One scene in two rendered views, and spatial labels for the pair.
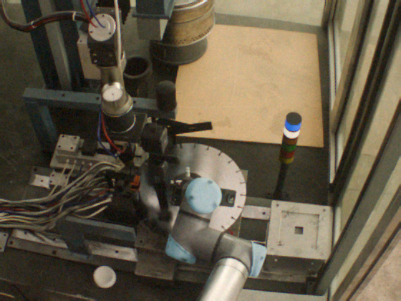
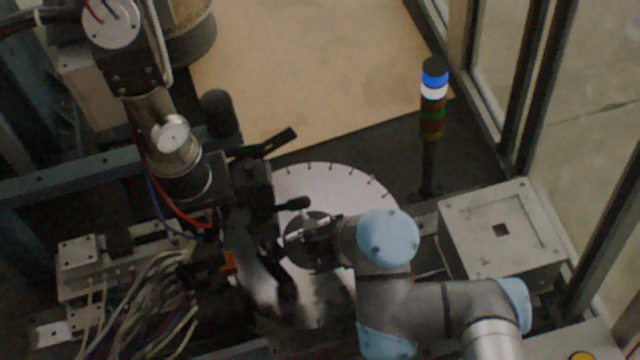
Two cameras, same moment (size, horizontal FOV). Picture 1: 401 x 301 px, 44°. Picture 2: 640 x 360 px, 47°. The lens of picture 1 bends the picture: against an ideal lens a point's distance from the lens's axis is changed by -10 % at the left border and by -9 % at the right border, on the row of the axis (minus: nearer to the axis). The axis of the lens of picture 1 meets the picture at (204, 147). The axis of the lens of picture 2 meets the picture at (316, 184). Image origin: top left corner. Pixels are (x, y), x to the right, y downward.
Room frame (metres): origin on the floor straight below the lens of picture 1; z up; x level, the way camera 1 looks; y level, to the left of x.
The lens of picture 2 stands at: (0.21, 0.20, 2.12)
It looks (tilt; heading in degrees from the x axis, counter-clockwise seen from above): 58 degrees down; 344
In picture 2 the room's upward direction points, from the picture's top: 9 degrees counter-clockwise
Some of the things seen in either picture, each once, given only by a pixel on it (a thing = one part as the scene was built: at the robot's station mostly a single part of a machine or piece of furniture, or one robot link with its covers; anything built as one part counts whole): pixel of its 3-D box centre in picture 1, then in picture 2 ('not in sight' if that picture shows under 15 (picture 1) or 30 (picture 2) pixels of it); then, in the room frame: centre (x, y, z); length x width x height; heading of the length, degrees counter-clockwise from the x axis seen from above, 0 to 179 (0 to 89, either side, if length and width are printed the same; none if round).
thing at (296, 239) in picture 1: (295, 241); (495, 247); (0.70, -0.27, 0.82); 0.18 x 0.18 x 0.15; 81
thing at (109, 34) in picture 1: (125, 22); (127, 5); (0.97, 0.19, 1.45); 0.35 x 0.07 x 0.28; 171
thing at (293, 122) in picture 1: (293, 121); (435, 72); (0.90, -0.24, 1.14); 0.05 x 0.04 x 0.03; 171
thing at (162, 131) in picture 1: (155, 149); (258, 199); (0.79, 0.12, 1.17); 0.06 x 0.05 x 0.20; 72
